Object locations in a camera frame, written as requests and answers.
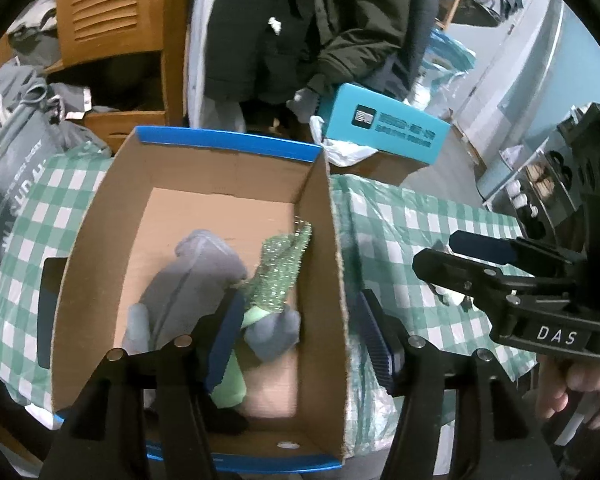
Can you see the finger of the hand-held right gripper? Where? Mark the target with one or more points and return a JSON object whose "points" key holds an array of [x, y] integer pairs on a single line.
{"points": [[450, 270], [480, 246]]}

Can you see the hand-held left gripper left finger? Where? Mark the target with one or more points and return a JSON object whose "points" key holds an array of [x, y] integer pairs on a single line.
{"points": [[225, 345]]}

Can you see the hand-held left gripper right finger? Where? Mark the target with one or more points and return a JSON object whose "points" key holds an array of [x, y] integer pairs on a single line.
{"points": [[377, 345]]}

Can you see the light green cloth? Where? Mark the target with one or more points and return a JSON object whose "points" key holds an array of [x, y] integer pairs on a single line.
{"points": [[230, 385]]}

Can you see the green glittery toy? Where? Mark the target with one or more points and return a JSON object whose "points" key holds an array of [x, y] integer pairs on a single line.
{"points": [[275, 275]]}

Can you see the blue cardboard box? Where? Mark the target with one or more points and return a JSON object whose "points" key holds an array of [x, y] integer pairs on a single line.
{"points": [[205, 170]]}

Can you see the person's right hand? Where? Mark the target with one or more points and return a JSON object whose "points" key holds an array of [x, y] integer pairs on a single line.
{"points": [[555, 385]]}

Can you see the grey sock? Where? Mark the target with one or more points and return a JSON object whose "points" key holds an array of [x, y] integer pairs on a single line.
{"points": [[275, 335]]}

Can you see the green checkered tablecloth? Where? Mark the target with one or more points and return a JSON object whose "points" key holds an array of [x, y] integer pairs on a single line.
{"points": [[410, 230]]}

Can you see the white cup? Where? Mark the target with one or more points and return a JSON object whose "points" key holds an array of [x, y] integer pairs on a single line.
{"points": [[520, 202], [515, 188], [533, 210]]}

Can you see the dark storage rack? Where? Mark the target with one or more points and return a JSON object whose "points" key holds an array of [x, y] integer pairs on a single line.
{"points": [[547, 215]]}

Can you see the grey plush toy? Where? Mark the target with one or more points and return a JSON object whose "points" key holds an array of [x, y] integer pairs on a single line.
{"points": [[185, 285]]}

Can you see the brown round items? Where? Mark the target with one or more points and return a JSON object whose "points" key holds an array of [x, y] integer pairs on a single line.
{"points": [[540, 180]]}

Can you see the white plastic bag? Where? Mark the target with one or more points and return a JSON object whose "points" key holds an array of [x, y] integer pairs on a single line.
{"points": [[345, 152]]}

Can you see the teal cardboard box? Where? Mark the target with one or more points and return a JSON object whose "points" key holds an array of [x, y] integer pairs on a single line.
{"points": [[360, 115]]}

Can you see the clear plastic bag of cloth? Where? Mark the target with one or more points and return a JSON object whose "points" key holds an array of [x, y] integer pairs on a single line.
{"points": [[450, 60]]}

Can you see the pale grey cloth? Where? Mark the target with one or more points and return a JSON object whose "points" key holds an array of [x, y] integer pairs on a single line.
{"points": [[302, 102]]}

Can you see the wooden cabinet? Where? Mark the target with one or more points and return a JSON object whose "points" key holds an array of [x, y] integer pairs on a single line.
{"points": [[122, 127]]}

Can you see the olive hanging jacket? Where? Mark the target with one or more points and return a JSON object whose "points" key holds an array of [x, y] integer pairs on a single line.
{"points": [[360, 20]]}

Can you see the grey printed bag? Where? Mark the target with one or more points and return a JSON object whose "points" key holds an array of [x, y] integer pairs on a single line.
{"points": [[15, 185]]}

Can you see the white hanging garment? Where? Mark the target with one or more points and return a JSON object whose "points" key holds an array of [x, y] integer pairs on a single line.
{"points": [[197, 60]]}

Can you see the black hanging jacket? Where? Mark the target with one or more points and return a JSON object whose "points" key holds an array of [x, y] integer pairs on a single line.
{"points": [[245, 35]]}

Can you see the grey hooded sweatshirt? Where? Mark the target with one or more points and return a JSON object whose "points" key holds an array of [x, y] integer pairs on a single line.
{"points": [[35, 90]]}

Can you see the wooden louvered door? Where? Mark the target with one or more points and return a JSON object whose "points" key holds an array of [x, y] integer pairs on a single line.
{"points": [[105, 5]]}

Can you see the grey cloth bundle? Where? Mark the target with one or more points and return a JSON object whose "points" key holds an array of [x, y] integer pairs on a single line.
{"points": [[32, 32]]}

